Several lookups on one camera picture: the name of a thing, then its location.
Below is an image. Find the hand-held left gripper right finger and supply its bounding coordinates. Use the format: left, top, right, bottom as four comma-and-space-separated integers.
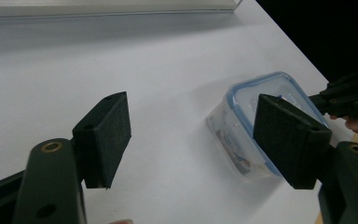
253, 93, 333, 190

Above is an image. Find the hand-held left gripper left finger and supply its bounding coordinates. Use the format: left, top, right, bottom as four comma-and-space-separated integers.
72, 91, 132, 189

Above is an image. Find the clear acrylic tray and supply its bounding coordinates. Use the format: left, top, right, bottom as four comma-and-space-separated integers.
0, 0, 244, 21

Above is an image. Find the clear plastic container blue lid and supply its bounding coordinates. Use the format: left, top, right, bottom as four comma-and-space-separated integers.
205, 71, 330, 183

